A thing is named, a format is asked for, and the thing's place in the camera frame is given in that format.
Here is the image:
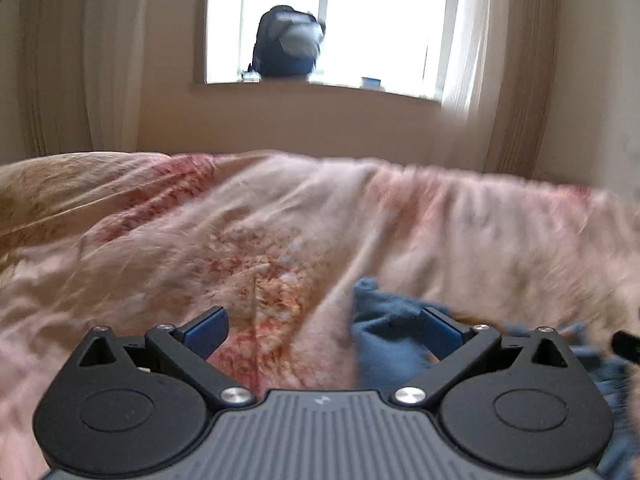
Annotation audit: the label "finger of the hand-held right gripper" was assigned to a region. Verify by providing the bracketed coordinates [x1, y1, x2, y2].
[611, 330, 640, 362]

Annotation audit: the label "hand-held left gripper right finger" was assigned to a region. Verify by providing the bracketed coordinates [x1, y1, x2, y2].
[392, 306, 573, 407]

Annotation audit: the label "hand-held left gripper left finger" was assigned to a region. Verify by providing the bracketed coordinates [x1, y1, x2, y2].
[75, 306, 256, 408]

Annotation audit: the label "blue pants with orange patches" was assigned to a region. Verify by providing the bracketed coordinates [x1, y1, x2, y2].
[349, 276, 640, 480]

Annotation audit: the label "pink floral blanket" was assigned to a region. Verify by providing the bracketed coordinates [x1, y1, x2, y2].
[0, 149, 640, 480]

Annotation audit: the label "cream curtain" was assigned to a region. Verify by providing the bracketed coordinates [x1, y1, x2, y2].
[439, 0, 557, 178]
[19, 0, 153, 158]

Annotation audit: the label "dark backpack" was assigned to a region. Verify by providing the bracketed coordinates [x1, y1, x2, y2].
[247, 4, 328, 82]

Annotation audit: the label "bright window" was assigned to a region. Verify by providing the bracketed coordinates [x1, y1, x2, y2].
[205, 0, 465, 105]

